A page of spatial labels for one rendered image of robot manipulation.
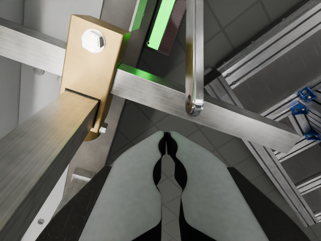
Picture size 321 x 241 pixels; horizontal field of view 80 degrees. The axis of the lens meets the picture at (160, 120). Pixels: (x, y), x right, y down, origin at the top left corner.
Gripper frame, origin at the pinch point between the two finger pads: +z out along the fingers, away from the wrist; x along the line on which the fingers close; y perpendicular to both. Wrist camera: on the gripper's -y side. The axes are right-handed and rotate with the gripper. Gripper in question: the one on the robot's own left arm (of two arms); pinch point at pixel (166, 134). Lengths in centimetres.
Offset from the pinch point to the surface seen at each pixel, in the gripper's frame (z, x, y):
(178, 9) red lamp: 23.6, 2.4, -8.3
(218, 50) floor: 94, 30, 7
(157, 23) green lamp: 23.6, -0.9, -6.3
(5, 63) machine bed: 27.2, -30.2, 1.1
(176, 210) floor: 94, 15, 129
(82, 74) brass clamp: 8.6, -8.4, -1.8
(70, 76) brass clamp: 8.5, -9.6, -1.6
